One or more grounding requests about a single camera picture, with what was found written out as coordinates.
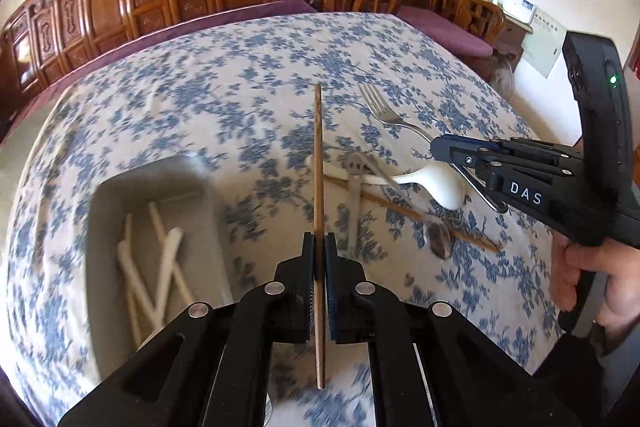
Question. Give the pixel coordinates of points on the grey metal tray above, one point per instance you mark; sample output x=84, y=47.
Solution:
x=188, y=199

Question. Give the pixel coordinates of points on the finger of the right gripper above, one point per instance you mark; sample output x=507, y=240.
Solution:
x=481, y=155

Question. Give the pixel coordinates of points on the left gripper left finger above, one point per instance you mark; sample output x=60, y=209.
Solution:
x=210, y=366

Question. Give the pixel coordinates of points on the white router device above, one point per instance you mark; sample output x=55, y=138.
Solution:
x=521, y=10

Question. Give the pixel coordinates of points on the white wall distribution box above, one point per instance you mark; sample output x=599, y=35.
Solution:
x=543, y=46

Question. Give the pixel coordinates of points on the purple sofa cushion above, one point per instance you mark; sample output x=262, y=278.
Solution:
x=252, y=12

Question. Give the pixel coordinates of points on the white plastic fork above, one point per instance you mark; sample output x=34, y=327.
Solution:
x=134, y=279

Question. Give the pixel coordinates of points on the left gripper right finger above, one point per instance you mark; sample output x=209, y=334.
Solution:
x=430, y=366

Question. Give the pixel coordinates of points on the person's right hand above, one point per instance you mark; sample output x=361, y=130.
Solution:
x=620, y=308

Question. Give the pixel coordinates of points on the blue floral tablecloth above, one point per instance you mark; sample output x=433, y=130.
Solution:
x=241, y=98

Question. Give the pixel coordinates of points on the wooden side cabinet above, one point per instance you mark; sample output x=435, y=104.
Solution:
x=509, y=43

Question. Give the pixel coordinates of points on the stainless steel smiley spoon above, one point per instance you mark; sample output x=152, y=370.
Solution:
x=436, y=234

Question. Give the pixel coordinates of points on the purple armchair cushion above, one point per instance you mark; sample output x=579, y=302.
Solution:
x=448, y=35

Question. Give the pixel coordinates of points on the white ceramic soup spoon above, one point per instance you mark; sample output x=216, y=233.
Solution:
x=446, y=187

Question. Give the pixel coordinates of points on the light wooden chopstick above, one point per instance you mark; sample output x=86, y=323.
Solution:
x=177, y=275
x=131, y=298

